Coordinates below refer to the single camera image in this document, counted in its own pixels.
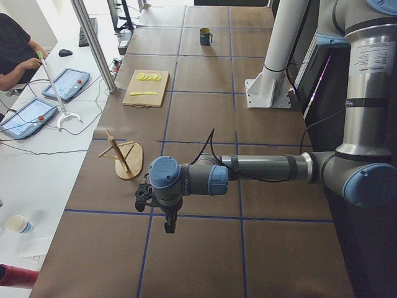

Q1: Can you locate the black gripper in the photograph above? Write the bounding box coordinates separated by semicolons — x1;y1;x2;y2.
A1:
162;203;182;233

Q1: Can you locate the blue-green mug yellow inside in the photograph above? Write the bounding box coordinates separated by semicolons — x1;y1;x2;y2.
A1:
199;27;213;46

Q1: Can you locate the wooden cup storage rack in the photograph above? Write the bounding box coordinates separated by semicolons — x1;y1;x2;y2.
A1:
98;129;143;181

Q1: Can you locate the white paper cup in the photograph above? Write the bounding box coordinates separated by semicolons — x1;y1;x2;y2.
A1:
6;215;33;234

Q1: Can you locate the bamboo cutting board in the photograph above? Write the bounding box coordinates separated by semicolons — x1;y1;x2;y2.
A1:
122;70;169;108

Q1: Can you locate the white reacher grabber stick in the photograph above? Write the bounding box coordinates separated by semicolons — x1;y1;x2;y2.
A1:
36;50;82;130

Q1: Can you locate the red object at edge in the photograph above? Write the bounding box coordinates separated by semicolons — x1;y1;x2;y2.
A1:
1;264;40;289

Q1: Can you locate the far teach pendant tablet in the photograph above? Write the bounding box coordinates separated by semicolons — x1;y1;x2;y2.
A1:
53;68;91;102

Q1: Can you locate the teach pendant tablet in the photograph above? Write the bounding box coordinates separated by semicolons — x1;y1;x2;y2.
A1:
53;68;91;102
1;97;58;140

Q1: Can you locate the near teach pendant tablet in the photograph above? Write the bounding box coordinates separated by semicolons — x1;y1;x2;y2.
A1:
1;97;58;140

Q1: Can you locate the black computer mouse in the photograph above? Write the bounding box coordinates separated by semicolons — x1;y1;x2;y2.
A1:
58;48;73;57

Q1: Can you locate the black keyboard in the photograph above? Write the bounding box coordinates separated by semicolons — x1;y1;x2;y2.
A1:
78;17;99;48

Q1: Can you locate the black monitor stand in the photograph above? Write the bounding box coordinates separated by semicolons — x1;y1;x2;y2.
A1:
107;0;134;34

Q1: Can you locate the seated person black shirt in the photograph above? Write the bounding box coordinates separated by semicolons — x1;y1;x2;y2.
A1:
1;13;48;91

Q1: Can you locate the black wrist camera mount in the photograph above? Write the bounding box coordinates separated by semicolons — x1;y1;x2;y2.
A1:
135;173;160;212

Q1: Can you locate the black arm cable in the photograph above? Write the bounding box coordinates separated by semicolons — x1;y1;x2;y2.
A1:
189;108;347;183

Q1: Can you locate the white camera post base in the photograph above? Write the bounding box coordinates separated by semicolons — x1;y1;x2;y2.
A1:
245;0;309;109

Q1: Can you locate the aluminium frame post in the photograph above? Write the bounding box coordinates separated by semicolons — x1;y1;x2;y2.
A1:
71;0;117;94

